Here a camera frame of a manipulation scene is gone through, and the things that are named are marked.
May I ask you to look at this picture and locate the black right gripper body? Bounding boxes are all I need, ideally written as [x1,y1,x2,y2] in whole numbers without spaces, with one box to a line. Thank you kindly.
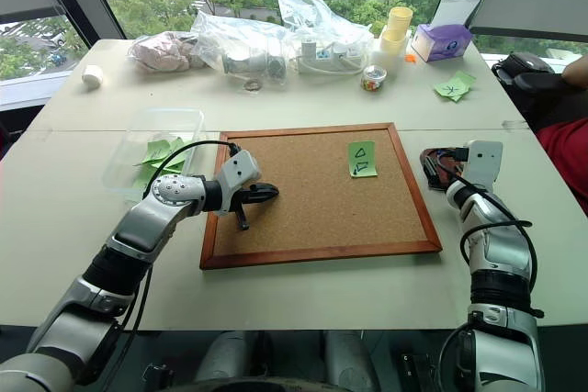
[435,160,467,188]

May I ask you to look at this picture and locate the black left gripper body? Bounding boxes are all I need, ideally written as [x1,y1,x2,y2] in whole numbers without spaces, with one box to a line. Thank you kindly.
[231,185,259,209]

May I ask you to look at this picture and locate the dark brown small tray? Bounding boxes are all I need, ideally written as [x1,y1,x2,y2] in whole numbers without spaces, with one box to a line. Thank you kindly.
[421,147,466,191]

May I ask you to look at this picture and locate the green note with triangles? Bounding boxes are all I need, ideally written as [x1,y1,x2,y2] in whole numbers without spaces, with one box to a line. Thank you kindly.
[347,140,379,179]

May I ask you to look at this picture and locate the clear plastic box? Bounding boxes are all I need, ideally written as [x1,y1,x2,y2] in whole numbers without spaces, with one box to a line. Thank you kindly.
[100,106,207,204]

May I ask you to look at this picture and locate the purple tissue box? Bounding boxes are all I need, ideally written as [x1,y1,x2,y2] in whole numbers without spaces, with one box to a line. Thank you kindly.
[410,23,474,63]

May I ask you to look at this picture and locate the wood framed cork board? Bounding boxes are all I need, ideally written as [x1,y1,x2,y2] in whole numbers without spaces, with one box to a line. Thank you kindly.
[199,121,444,271]

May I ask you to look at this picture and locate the green notes with black mark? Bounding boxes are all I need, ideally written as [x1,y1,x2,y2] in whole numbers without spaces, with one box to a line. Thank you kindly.
[433,70,478,104]

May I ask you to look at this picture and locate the green notes pile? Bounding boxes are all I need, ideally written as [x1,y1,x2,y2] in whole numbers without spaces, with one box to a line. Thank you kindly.
[131,136,197,190]

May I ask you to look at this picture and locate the person in red clothing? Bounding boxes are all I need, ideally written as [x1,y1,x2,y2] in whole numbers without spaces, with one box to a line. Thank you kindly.
[536,55,588,217]

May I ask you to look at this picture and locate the white plastic container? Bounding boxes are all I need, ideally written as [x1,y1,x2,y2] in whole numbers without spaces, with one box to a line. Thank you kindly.
[368,37,406,80]

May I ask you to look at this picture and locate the black bag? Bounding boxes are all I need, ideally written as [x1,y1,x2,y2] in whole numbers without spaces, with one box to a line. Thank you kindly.
[490,51,558,88]

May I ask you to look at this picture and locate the grey robot leg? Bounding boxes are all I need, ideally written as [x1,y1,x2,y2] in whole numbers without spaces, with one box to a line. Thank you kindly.
[195,330,261,386]
[322,330,381,392]

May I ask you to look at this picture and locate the stacked cream cups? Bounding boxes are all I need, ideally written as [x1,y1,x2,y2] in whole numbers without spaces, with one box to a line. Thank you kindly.
[379,6,415,57]

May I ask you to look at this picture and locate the clear bag with grey parts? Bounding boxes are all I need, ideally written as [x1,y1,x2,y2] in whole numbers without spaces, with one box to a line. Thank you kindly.
[189,10,298,86]

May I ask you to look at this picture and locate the white power strip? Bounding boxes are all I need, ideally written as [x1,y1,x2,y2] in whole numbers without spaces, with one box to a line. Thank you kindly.
[292,39,365,76]

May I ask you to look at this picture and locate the bag of pink material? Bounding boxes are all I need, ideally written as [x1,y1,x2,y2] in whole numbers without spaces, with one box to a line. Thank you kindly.
[127,30,207,73]

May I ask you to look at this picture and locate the large clear plastic bag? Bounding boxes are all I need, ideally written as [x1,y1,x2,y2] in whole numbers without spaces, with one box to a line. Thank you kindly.
[277,0,374,47]

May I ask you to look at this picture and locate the white tape roll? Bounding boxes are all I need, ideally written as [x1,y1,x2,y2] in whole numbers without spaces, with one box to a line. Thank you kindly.
[81,63,107,91]

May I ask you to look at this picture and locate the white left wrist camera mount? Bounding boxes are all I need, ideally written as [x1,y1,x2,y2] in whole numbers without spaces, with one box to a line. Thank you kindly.
[213,149,263,218]

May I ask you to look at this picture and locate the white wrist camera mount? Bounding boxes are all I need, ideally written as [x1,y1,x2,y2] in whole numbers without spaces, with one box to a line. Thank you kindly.
[213,149,263,218]
[464,139,504,192]

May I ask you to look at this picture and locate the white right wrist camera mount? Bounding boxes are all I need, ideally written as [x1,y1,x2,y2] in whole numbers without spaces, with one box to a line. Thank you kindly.
[464,139,504,192]

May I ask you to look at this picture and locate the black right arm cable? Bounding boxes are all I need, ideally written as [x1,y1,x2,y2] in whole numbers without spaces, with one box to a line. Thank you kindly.
[435,147,546,319]

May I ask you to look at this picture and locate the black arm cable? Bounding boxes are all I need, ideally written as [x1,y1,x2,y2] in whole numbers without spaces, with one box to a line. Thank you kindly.
[114,140,241,365]
[435,147,546,319]

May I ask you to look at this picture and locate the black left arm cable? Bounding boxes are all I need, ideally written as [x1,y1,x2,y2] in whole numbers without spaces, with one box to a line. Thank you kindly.
[114,140,241,365]

